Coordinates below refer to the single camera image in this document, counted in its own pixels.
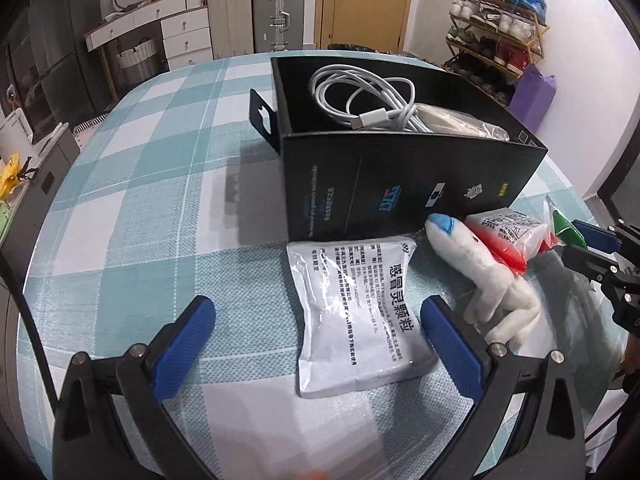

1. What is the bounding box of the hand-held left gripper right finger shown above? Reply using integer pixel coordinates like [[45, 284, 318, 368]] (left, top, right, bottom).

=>
[[420, 296, 593, 480]]

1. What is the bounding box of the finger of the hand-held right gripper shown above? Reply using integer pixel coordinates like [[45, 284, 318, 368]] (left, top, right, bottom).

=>
[[572, 219, 621, 254], [560, 246, 619, 282]]

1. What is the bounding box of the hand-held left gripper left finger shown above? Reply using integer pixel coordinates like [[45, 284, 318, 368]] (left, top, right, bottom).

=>
[[52, 295, 217, 480]]

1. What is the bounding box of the red white plastic bag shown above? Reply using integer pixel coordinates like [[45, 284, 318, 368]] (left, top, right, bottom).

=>
[[465, 195, 588, 276]]

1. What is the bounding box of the white plush doll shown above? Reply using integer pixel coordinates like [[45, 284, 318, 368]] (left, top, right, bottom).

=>
[[424, 212, 542, 346]]

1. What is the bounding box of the green white medicine packet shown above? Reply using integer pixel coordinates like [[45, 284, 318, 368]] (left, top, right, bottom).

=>
[[286, 235, 438, 400]]

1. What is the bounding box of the black cardboard box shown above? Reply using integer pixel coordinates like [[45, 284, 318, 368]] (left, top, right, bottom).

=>
[[250, 56, 549, 243]]

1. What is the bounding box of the beige cloth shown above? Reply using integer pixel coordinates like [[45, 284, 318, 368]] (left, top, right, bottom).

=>
[[417, 102, 511, 142]]

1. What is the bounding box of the white charging cable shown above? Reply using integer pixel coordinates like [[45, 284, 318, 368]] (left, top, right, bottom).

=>
[[310, 64, 436, 133]]

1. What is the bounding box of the purple bag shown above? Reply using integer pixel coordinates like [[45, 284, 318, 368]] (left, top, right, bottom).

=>
[[507, 64, 557, 131]]

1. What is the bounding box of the shoe rack with shoes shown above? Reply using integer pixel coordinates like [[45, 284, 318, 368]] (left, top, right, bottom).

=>
[[446, 0, 548, 106]]

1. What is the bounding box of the wooden shoe rack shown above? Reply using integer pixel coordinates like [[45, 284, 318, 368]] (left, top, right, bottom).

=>
[[442, 0, 551, 106]]

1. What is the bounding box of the grey low cabinet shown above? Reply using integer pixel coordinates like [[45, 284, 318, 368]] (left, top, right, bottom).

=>
[[0, 122, 83, 271]]

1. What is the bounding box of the yellow plastic bag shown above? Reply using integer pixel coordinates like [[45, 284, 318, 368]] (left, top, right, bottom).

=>
[[0, 155, 36, 201]]

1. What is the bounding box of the woven basket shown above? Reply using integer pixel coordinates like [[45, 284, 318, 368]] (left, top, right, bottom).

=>
[[116, 42, 163, 88]]

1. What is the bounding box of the dark doormat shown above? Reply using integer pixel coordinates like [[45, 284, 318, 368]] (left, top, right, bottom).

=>
[[327, 41, 401, 55]]

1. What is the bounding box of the white desk with drawers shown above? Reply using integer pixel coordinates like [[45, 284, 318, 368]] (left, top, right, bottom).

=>
[[84, 0, 213, 106]]

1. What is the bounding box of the dark glass cabinet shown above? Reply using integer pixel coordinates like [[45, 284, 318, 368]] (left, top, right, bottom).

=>
[[0, 10, 46, 131]]

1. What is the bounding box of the yellow wooden door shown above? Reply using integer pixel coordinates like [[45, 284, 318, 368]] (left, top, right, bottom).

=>
[[314, 0, 418, 53]]

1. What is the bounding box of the beige suitcase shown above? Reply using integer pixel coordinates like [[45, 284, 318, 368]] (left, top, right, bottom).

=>
[[206, 0, 256, 58]]

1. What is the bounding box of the grey refrigerator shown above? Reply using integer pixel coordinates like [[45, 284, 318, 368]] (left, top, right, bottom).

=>
[[27, 0, 118, 133]]

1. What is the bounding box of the silver suitcase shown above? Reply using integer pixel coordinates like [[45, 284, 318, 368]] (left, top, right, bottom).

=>
[[252, 0, 307, 53]]

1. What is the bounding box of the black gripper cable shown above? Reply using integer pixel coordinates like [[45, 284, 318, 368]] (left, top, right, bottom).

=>
[[0, 250, 57, 401]]

